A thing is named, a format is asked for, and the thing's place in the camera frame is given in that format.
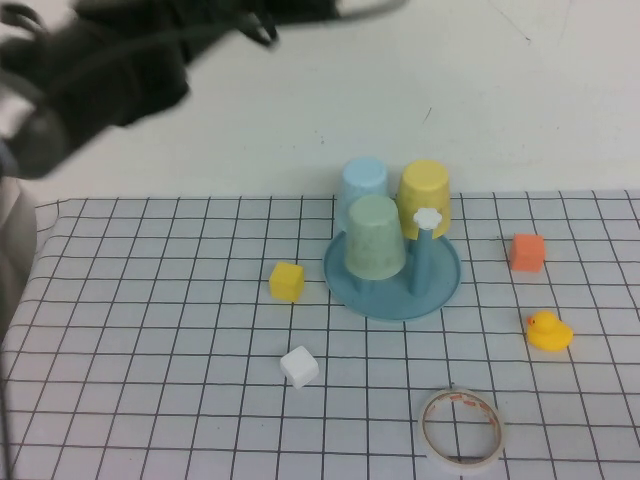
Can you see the yellow foam cube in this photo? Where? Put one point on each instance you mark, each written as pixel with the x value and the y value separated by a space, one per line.
pixel 286 282

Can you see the grey white furniture edge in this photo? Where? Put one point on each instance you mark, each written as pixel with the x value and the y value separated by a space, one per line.
pixel 15 240

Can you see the white tape roll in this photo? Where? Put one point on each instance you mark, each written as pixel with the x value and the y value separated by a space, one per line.
pixel 465 465

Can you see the orange foam cube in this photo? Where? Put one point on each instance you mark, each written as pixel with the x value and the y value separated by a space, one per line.
pixel 526 252

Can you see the white foam cube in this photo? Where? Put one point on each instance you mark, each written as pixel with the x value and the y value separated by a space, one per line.
pixel 299 367

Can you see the blue cup stand with pegs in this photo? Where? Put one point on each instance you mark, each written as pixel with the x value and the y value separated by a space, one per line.
pixel 390 300

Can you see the green plastic cup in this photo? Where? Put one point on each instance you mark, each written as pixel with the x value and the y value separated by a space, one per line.
pixel 375 235

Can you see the yellow plastic cup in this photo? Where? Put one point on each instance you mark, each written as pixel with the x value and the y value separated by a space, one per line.
pixel 425 185

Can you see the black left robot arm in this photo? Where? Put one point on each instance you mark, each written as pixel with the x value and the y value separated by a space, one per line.
pixel 100 75

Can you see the light blue plastic cup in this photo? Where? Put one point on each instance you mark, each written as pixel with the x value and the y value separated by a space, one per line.
pixel 365 177

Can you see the grey checkered tablecloth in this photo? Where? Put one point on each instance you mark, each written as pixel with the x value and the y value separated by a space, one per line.
pixel 150 300

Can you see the yellow rubber duck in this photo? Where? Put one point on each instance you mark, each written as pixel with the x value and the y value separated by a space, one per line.
pixel 549 337

